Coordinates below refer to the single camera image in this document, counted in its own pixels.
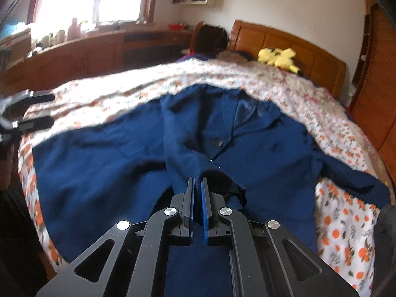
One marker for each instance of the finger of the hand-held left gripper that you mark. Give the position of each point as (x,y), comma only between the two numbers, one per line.
(34,97)
(35,124)

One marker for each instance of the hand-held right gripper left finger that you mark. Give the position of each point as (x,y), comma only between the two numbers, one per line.
(191,204)

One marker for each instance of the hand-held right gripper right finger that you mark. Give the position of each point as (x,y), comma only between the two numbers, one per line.
(204,210)

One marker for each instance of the navy blue jacket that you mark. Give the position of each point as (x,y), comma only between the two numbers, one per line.
(123,167)

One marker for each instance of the dark chair with clothes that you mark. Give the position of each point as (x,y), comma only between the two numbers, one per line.
(210,40)

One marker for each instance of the wooden window cabinet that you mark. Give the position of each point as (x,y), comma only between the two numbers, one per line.
(92,55)

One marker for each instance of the pink bottle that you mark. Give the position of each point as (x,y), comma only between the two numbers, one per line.
(74,29)

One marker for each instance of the person's dark clothing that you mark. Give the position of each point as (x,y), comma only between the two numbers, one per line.
(18,247)

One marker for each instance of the floral orange print bedsheet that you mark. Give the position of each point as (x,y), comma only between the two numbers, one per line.
(340,229)

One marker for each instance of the red bowl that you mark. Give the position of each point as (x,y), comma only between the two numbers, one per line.
(176,27)

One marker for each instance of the yellow plush toy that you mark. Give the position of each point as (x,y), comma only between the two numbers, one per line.
(278,57)

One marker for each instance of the wooden bed headboard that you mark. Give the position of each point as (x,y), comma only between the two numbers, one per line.
(278,41)

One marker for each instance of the wooden wardrobe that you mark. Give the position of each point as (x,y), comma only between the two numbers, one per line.
(376,83)

